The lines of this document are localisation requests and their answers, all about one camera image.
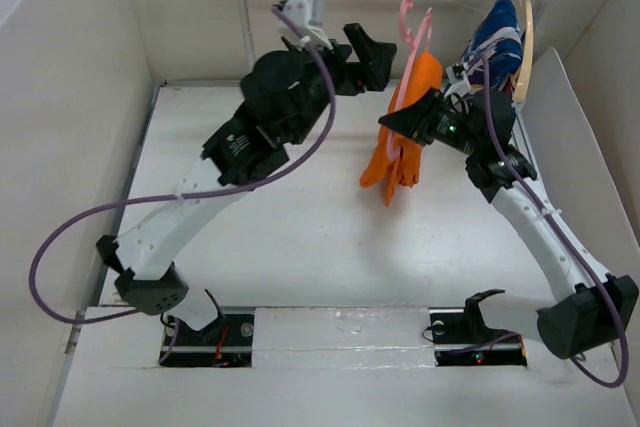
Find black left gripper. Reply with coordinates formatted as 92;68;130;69
284;24;394;146

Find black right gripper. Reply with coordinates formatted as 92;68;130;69
379;85;484;156

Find orange trousers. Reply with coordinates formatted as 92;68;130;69
359;49;445;207

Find pink hanger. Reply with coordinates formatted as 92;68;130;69
384;0;434;158

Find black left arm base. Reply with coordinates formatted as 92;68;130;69
159;309;255;368

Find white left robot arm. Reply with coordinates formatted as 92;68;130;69
96;0;397;344

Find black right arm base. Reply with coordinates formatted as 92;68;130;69
422;309;528;368

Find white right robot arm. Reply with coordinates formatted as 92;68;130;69
379;88;639;359

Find beige hanger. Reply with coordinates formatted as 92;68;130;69
494;0;555;102

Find blue patterned garment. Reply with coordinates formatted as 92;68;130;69
445;0;524;100

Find white foam board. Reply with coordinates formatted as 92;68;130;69
521;47;639;281

